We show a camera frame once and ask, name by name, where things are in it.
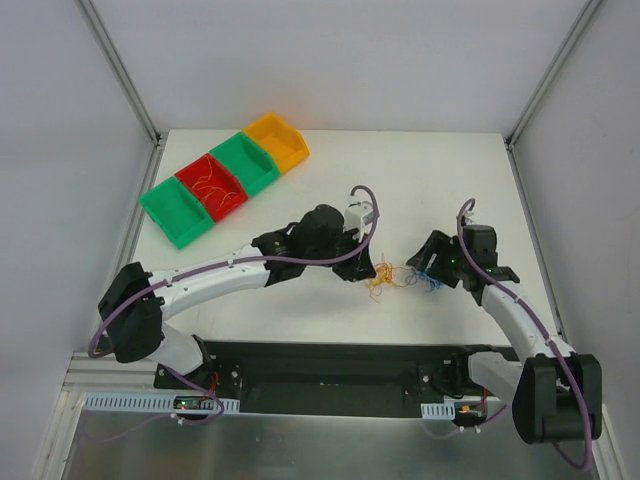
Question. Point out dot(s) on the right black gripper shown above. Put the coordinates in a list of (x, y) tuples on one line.
[(431, 255)]

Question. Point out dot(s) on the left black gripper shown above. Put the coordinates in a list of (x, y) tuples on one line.
[(353, 265)]

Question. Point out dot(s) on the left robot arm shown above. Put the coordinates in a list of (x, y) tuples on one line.
[(138, 304)]

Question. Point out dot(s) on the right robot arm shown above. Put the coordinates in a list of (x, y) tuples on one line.
[(555, 393)]

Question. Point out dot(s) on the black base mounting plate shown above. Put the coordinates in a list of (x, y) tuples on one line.
[(358, 380)]

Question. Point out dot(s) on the green plastic bin upper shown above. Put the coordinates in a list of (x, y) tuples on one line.
[(250, 164)]

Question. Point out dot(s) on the green plastic bin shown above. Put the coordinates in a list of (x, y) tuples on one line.
[(180, 216), (250, 164)]

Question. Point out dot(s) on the orange plastic bin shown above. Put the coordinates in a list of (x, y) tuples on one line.
[(281, 141)]

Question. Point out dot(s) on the red plastic bin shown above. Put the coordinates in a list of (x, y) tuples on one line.
[(213, 185)]

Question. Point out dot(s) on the green plastic bin lower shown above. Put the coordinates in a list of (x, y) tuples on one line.
[(180, 216)]

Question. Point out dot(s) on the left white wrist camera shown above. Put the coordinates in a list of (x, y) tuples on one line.
[(358, 217)]

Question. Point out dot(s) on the right white cable duct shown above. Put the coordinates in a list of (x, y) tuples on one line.
[(445, 411)]

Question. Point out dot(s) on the white cable duct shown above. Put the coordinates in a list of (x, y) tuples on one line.
[(445, 411), (158, 403)]

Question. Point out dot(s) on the right aluminium frame post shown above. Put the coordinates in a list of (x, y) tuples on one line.
[(568, 45)]

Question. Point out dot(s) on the aluminium frame post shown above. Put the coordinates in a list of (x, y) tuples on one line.
[(119, 70), (568, 45)]

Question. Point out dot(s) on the left white cable duct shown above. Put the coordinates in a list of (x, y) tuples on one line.
[(158, 403)]

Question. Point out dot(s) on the left aluminium frame post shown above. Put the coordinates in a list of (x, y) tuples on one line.
[(119, 70)]

